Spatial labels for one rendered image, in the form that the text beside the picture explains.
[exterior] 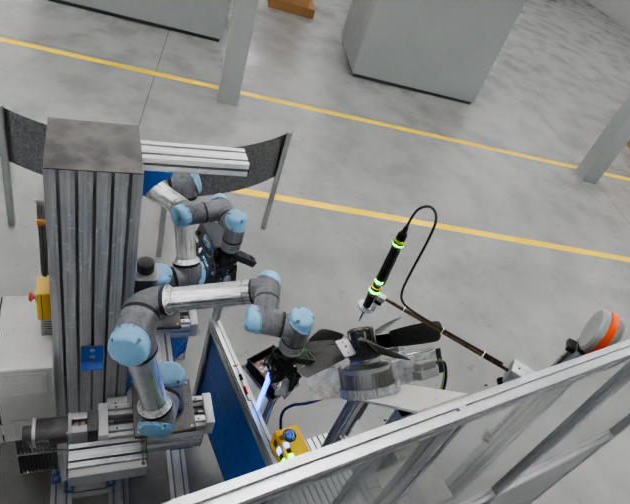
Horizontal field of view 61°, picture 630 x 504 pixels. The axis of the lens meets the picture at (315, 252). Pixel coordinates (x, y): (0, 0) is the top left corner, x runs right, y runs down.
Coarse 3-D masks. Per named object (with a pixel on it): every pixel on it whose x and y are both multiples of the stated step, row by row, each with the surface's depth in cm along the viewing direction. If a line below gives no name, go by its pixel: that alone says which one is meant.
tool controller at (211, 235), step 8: (200, 224) 256; (208, 224) 256; (216, 224) 260; (200, 232) 255; (208, 232) 251; (216, 232) 255; (200, 240) 255; (208, 240) 249; (216, 240) 250; (208, 248) 248; (200, 256) 254; (208, 256) 248; (208, 264) 247; (208, 272) 247; (208, 280) 249; (216, 280) 251
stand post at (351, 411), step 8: (344, 408) 255; (352, 408) 250; (360, 408) 255; (344, 416) 256; (352, 416) 257; (336, 424) 264; (344, 424) 260; (352, 424) 265; (336, 432) 265; (344, 432) 268; (328, 440) 274; (336, 440) 271
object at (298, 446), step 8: (280, 432) 206; (296, 432) 208; (272, 440) 208; (280, 440) 203; (288, 440) 204; (296, 440) 205; (272, 448) 209; (280, 448) 202; (296, 448) 203; (304, 448) 204; (288, 456) 199
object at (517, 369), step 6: (516, 360) 198; (510, 366) 198; (516, 366) 195; (522, 366) 196; (510, 372) 193; (516, 372) 193; (522, 372) 194; (528, 372) 195; (504, 378) 196; (510, 378) 195; (516, 378) 193
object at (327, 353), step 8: (312, 344) 230; (320, 344) 230; (328, 344) 230; (336, 344) 231; (320, 352) 226; (328, 352) 227; (336, 352) 228; (320, 360) 223; (328, 360) 224; (336, 360) 225; (304, 368) 218; (312, 368) 218; (320, 368) 219; (304, 376) 214
